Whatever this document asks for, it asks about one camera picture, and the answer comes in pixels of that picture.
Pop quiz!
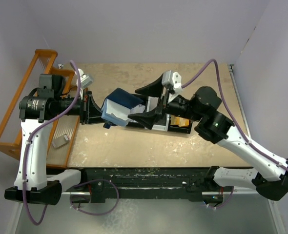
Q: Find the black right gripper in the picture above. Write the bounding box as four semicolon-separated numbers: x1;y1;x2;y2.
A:
128;73;203;129

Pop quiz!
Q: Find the black bin with gold cards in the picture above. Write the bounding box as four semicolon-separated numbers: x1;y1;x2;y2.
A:
167;115;193;134

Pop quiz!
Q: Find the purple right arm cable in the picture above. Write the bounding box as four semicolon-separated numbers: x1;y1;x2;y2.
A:
182;58;288;212

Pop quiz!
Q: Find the small grey box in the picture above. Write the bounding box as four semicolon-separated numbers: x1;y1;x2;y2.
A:
52;134;70;149

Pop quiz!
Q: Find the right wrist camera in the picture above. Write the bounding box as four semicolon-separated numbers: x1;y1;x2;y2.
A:
162;70;183;103

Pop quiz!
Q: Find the pile of gold cards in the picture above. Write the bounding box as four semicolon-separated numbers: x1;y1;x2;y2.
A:
170;116;190;127

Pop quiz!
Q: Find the orange wooden rack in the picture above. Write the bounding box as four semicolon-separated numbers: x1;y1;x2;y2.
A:
0;49;83;169

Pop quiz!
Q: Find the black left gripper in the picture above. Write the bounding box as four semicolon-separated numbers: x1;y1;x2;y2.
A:
55;90;110;124

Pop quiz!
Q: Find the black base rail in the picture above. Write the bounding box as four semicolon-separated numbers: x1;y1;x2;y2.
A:
66;167;232;203

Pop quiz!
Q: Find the aluminium frame rail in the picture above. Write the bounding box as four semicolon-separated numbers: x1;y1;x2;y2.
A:
16;173;275;195

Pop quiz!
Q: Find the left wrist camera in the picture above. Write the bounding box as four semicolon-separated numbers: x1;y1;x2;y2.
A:
78;68;94;96

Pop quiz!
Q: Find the blue leather card holder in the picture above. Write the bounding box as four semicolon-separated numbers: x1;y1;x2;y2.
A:
101;88;145;127

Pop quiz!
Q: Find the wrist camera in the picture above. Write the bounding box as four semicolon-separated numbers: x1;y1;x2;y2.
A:
162;70;183;103
78;68;94;96

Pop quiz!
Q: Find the white middle bin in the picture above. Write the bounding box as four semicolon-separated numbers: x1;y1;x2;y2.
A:
145;97;170;132

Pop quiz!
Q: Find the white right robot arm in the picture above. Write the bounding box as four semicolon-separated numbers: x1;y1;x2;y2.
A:
128;72;288;201

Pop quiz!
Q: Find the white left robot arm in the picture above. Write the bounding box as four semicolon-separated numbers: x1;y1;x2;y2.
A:
4;73;102;205

